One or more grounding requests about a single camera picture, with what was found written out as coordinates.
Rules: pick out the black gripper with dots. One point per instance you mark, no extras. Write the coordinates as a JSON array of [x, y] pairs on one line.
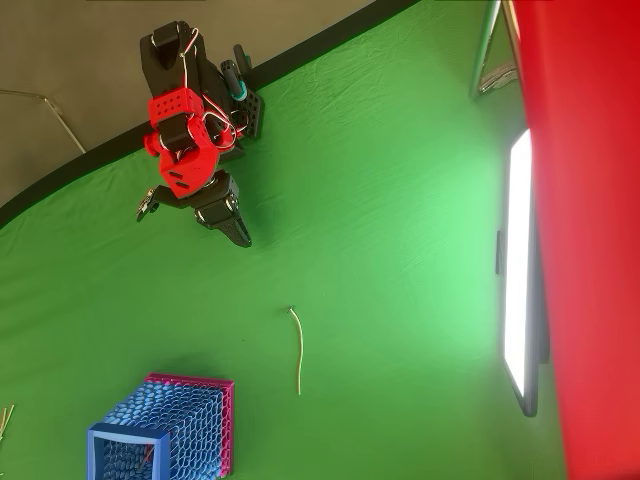
[[216, 207]]

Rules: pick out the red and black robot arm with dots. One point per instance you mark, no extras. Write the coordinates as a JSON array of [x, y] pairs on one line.
[[172, 107]]

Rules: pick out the blue and pink lattice basket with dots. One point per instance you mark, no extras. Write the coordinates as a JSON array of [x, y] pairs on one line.
[[190, 415]]

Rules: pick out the black clamp with teal knob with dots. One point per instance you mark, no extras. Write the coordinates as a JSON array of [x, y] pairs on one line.
[[249, 112]]

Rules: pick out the thin grey metal rod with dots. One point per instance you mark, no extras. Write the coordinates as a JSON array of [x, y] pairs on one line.
[[62, 120]]

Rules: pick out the green cloth with black border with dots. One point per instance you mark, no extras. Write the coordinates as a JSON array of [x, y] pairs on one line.
[[375, 200]]

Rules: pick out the black LED light panel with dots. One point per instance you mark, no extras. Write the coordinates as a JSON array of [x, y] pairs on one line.
[[517, 250]]

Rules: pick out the chrome metal stand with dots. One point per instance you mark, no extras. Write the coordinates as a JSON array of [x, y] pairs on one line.
[[484, 47]]

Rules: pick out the large red blurry object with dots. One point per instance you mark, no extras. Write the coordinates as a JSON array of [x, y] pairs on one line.
[[590, 200]]

